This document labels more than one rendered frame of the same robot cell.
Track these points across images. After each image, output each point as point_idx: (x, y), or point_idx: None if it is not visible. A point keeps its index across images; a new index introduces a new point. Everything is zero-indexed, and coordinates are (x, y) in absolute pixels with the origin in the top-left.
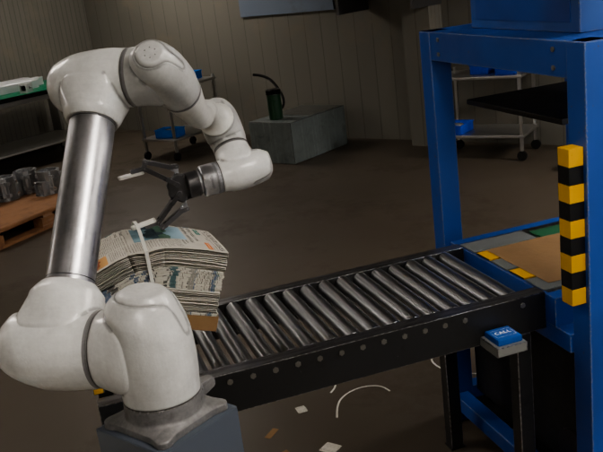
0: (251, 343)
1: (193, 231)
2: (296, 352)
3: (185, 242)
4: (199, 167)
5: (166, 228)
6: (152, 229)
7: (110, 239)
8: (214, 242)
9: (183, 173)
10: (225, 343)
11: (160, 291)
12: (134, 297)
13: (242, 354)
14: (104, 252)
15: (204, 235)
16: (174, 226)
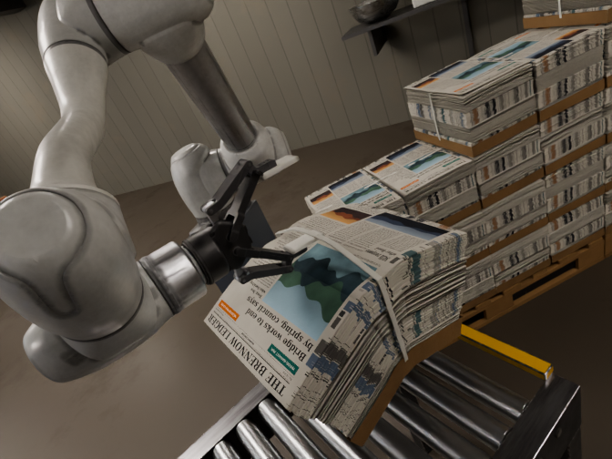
0: (275, 451)
1: (286, 354)
2: (209, 435)
3: (254, 286)
4: (172, 241)
5: (319, 311)
6: (328, 285)
7: (384, 245)
8: (232, 337)
9: (204, 229)
10: (313, 443)
11: (173, 155)
12: (184, 147)
13: (270, 410)
14: (360, 228)
15: (263, 357)
16: (323, 341)
